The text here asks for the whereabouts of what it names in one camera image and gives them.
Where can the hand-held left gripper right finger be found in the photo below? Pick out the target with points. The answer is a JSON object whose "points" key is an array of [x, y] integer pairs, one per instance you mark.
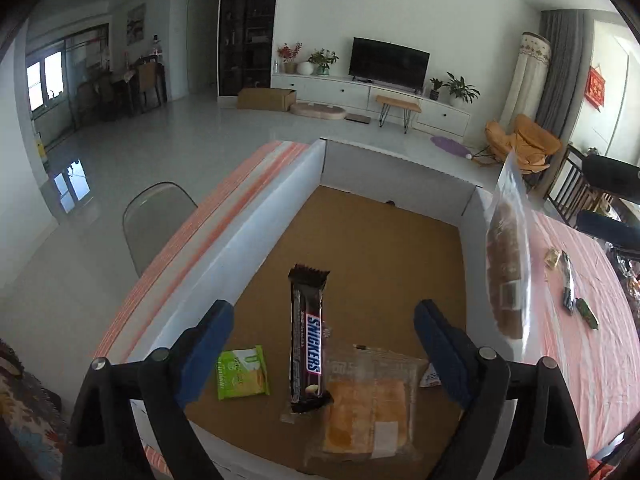
{"points": [[440, 350]]}

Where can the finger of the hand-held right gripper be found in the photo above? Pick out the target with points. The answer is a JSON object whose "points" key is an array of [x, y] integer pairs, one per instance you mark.
{"points": [[607, 232], [612, 177]]}

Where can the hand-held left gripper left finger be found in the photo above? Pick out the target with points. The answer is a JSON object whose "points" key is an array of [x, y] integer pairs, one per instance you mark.
{"points": [[210, 350]]}

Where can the small white snack packet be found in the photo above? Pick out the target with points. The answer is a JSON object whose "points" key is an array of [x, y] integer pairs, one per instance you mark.
{"points": [[429, 376]]}

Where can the green snack packet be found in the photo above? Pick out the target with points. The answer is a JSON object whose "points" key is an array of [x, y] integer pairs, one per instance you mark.
{"points": [[242, 372]]}

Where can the pale yellow snack bar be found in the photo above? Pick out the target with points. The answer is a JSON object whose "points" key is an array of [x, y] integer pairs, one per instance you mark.
{"points": [[552, 258]]}

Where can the black and clear stick packet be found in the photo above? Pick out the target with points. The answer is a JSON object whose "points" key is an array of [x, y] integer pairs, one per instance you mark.
{"points": [[568, 285]]}

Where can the clear bread packet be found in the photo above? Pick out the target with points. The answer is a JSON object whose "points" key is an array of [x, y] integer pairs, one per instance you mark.
{"points": [[370, 410]]}

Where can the dark brown chocolate bar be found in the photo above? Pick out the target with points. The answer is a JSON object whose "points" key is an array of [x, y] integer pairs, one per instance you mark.
{"points": [[307, 330]]}

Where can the clear bag of crackers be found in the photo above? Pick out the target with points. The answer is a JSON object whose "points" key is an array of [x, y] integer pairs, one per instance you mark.
{"points": [[507, 260]]}

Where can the white cardboard box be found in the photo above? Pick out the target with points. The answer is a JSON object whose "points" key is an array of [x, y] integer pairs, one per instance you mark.
{"points": [[375, 260]]}

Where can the green wrapped sausage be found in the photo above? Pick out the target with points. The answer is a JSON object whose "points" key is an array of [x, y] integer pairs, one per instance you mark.
{"points": [[587, 313]]}

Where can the yellow lounge chair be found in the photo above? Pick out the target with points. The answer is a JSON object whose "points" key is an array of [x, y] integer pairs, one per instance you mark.
{"points": [[530, 145]]}

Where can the grey curtain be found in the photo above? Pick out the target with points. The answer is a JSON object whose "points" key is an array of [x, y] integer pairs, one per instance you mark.
{"points": [[560, 70]]}

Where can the cloth covered standing air conditioner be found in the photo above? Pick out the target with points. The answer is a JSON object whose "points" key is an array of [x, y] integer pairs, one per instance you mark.
{"points": [[527, 80]]}

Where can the transparent grey chair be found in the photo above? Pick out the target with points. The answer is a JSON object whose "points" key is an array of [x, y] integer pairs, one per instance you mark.
{"points": [[155, 220]]}

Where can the purple floor mat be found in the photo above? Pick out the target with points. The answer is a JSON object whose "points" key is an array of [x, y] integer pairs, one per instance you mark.
{"points": [[450, 145]]}

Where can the large leafy potted plant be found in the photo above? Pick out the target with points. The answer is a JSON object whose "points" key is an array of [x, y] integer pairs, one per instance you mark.
{"points": [[461, 89]]}

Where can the small potted plant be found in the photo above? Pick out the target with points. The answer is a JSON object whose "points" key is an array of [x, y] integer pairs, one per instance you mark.
{"points": [[436, 87]]}

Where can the floral patterned cloth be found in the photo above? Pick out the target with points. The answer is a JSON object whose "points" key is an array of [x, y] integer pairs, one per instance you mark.
{"points": [[25, 425]]}

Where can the wooden bench with hairpin legs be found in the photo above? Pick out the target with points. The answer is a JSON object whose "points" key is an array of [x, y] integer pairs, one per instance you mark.
{"points": [[397, 103]]}

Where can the grey floor scale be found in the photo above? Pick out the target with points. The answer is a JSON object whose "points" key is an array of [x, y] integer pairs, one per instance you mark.
{"points": [[358, 118]]}

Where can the black flat television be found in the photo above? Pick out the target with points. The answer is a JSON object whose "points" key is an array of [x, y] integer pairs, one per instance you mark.
{"points": [[390, 62]]}

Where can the brown cardboard box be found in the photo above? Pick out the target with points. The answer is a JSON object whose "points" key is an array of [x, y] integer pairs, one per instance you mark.
{"points": [[265, 100]]}

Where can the beige pet bed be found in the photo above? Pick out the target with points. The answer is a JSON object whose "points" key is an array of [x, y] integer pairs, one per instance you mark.
{"points": [[317, 111]]}

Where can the wooden dining chair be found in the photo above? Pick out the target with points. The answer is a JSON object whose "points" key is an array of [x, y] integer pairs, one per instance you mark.
{"points": [[151, 82]]}

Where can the white television cabinet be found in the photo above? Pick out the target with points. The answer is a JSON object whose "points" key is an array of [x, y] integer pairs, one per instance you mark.
{"points": [[320, 87]]}

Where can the round white vase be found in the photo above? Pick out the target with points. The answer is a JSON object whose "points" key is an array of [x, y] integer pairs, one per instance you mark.
{"points": [[305, 68]]}

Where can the white door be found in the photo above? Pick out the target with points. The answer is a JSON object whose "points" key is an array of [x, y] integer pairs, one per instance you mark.
{"points": [[202, 45]]}

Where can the red flowers in vase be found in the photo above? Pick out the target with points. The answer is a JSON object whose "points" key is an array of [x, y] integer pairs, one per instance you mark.
{"points": [[290, 55]]}

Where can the green flowering plant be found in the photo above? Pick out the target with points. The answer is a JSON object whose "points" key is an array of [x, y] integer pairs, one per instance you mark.
{"points": [[322, 60]]}

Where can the balcony glass door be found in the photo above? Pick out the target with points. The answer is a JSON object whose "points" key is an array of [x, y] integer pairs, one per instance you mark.
{"points": [[45, 80]]}

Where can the black glass display cabinet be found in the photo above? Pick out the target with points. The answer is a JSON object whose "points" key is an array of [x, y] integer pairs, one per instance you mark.
{"points": [[250, 25]]}

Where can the red wall calendar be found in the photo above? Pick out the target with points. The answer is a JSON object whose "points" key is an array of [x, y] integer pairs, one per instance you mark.
{"points": [[596, 87]]}

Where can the framed wall painting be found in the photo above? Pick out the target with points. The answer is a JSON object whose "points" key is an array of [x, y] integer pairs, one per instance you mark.
{"points": [[136, 24]]}

